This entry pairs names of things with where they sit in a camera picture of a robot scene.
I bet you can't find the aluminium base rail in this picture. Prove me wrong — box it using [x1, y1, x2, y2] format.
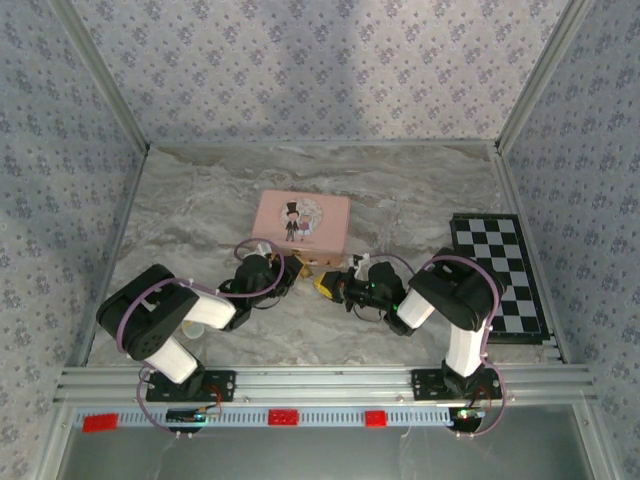
[54, 366, 600, 405]

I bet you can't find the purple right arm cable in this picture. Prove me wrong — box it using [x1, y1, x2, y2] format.
[367, 253, 507, 439]

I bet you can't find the grey slotted cable duct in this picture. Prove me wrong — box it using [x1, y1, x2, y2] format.
[82, 405, 481, 429]

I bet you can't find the grey metal panel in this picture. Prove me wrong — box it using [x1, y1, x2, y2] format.
[59, 404, 609, 480]

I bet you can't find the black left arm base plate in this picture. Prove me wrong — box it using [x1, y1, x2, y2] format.
[144, 369, 237, 403]

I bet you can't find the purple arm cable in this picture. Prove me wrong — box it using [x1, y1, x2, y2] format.
[367, 253, 507, 439]
[114, 238, 287, 439]

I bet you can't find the black and silver chessboard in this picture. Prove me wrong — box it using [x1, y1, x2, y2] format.
[448, 213, 554, 345]

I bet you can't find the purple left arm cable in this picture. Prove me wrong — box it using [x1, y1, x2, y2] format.
[114, 238, 287, 439]

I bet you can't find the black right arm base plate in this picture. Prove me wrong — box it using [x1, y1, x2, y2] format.
[410, 368, 504, 402]

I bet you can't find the pink tin box with couple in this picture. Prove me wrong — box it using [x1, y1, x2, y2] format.
[249, 188, 351, 269]

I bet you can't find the aluminium frame post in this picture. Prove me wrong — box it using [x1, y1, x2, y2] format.
[47, 0, 152, 151]
[493, 0, 597, 151]

